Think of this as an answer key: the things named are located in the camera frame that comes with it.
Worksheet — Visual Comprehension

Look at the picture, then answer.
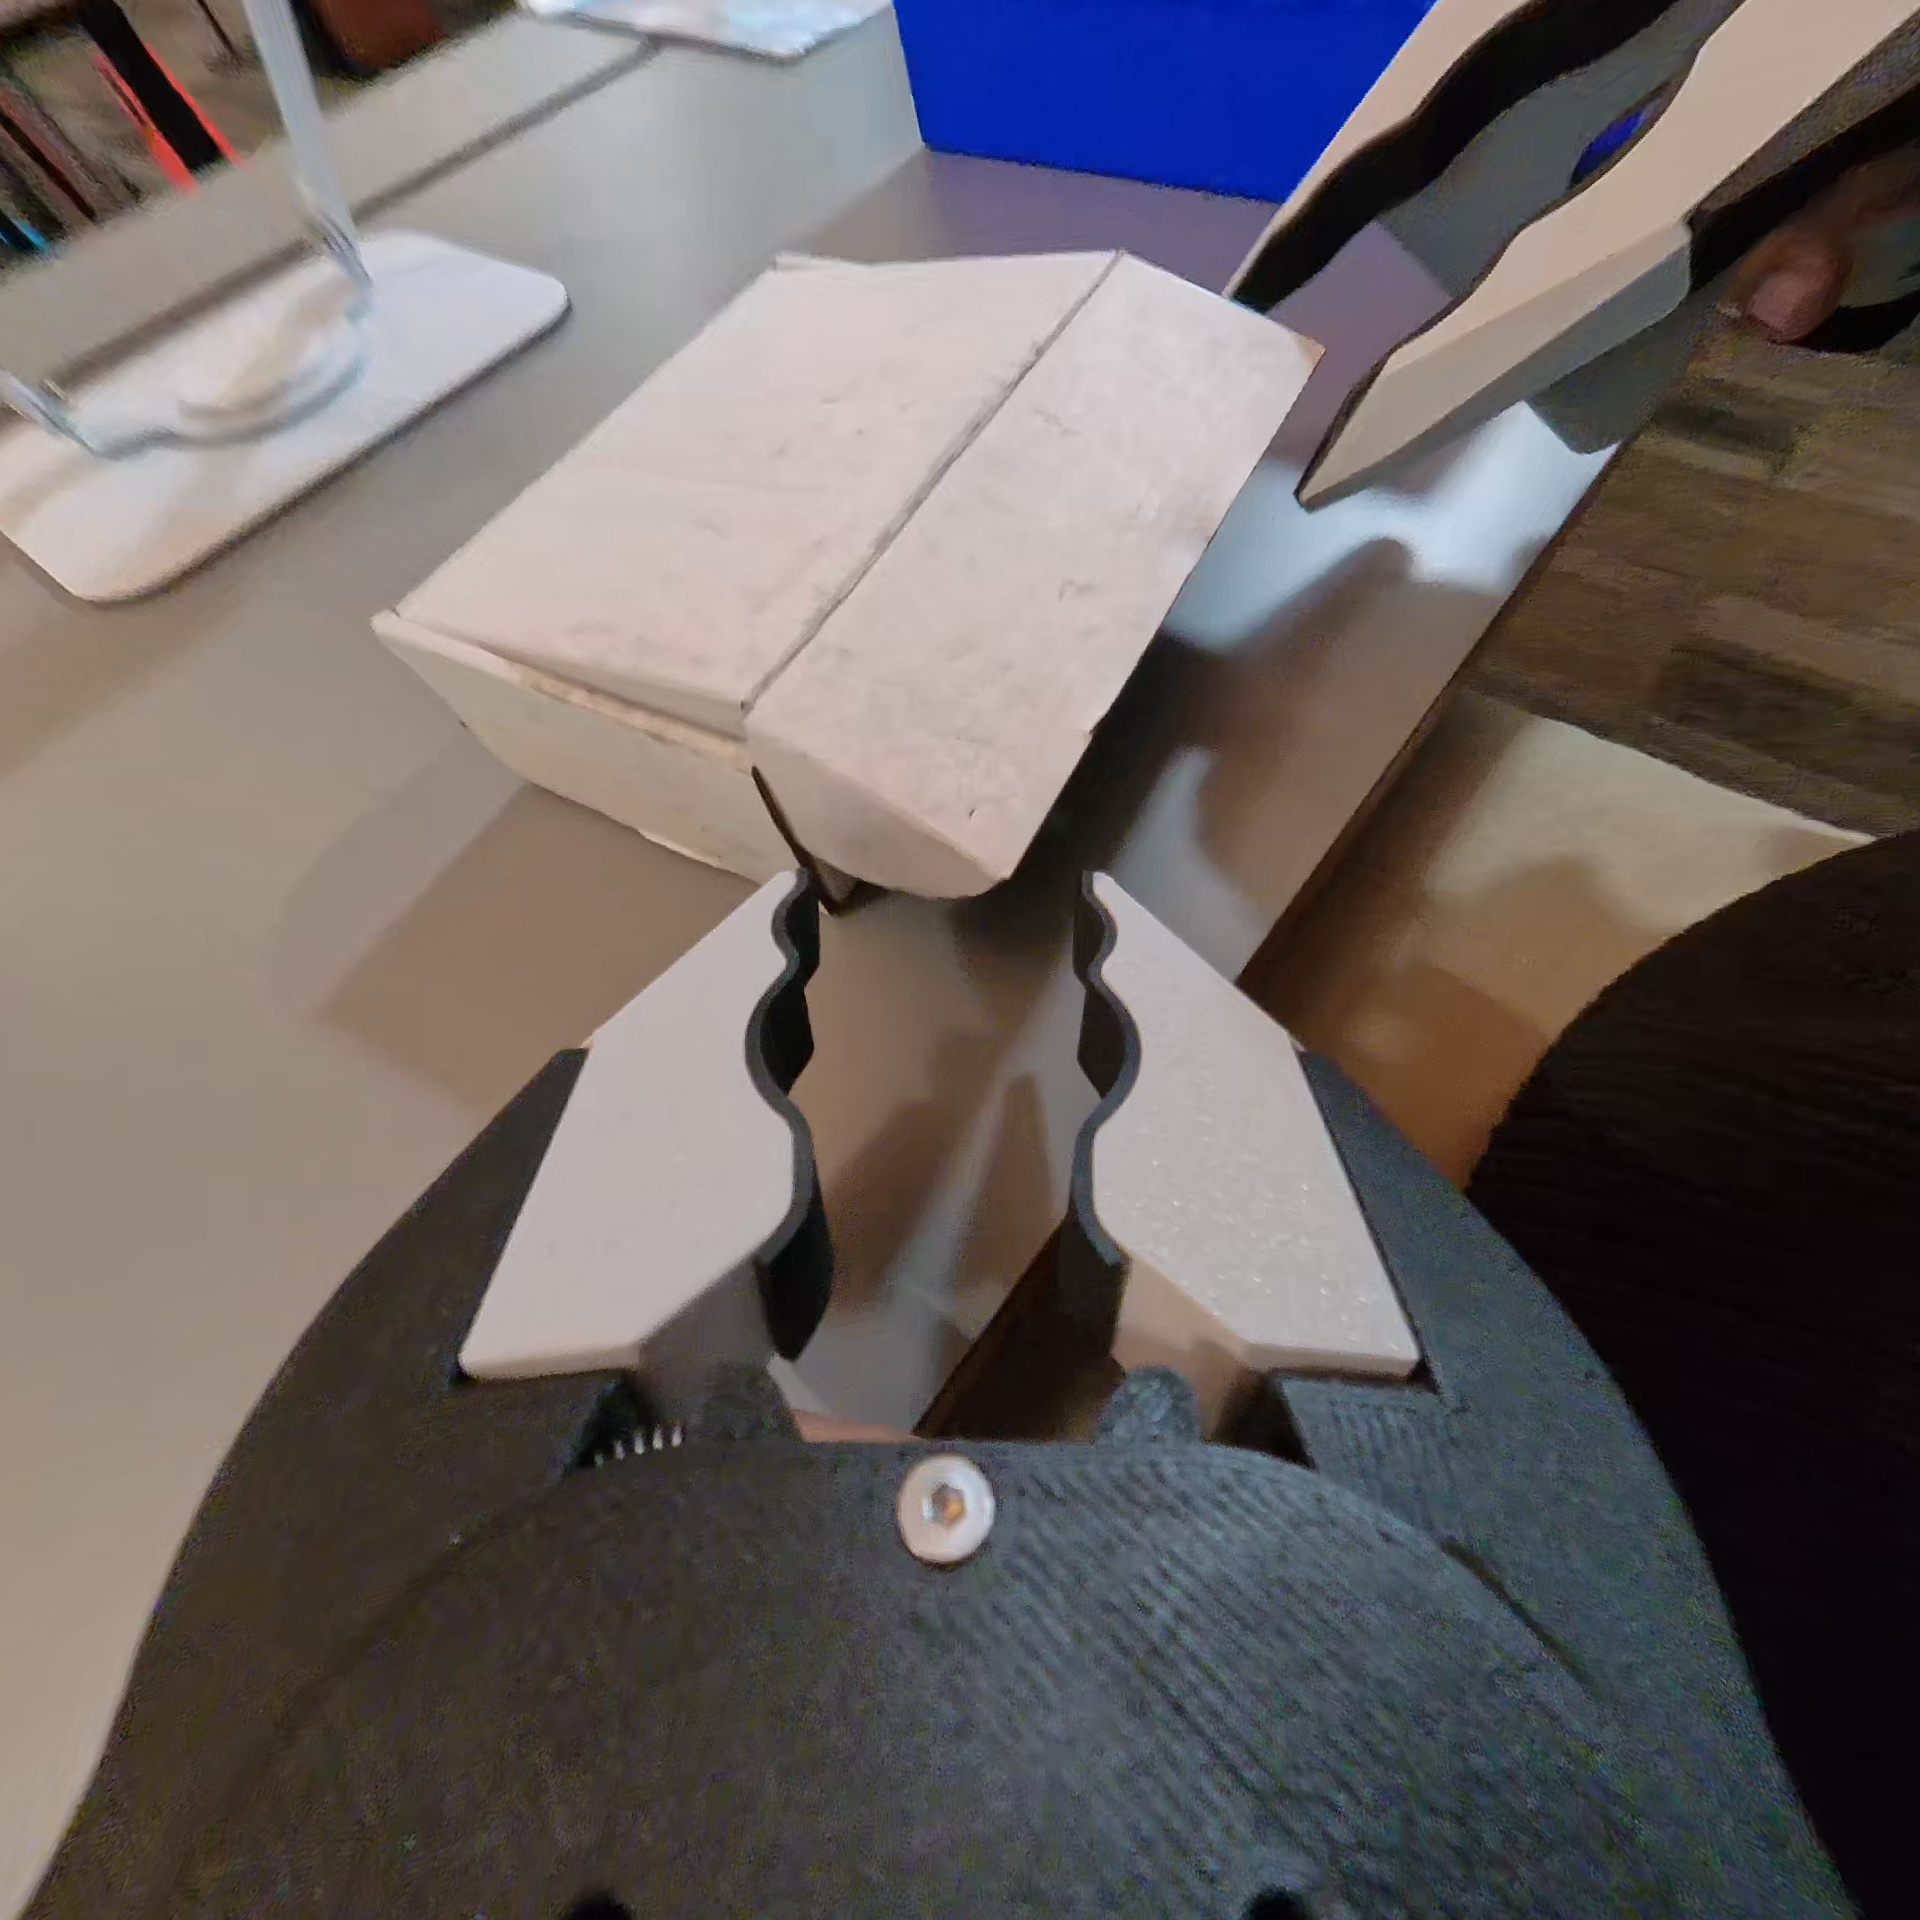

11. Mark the blue paper sheet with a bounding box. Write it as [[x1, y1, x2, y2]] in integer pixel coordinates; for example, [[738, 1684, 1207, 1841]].
[[525, 0, 898, 61]]

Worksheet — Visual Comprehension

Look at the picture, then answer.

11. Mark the grey desk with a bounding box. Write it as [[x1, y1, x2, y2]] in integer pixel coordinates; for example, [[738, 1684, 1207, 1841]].
[[0, 0, 1630, 1878]]

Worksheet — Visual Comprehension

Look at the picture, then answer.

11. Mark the person's black knit sweater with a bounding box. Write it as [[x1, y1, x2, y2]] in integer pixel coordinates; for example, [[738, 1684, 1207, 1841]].
[[1463, 832, 1920, 1920]]

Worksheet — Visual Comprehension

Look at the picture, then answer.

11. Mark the blue storage bin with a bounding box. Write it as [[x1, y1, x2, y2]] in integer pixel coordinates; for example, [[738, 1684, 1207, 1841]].
[[892, 0, 1652, 203]]

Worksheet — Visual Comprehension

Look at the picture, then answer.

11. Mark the person's right hand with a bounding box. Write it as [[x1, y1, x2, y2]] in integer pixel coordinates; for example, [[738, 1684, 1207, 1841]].
[[1722, 141, 1920, 349]]

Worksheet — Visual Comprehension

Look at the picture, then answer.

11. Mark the instruction sheet on stand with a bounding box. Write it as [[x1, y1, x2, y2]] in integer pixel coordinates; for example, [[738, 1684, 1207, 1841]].
[[0, 0, 573, 605]]

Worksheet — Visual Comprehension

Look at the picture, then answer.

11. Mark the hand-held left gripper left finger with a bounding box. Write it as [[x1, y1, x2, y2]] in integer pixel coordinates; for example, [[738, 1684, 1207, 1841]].
[[454, 869, 841, 1385]]

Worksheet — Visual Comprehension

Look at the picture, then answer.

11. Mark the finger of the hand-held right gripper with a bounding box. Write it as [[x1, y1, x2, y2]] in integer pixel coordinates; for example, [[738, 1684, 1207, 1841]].
[[1296, 0, 1920, 507], [1222, 0, 1755, 319]]

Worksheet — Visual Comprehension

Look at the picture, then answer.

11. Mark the white mailer box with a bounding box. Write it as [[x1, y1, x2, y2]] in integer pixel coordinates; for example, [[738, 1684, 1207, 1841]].
[[368, 245, 1329, 905]]

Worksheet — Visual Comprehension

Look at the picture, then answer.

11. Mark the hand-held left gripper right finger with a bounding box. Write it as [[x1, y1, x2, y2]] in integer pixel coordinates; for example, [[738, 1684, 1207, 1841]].
[[1056, 869, 1429, 1430]]

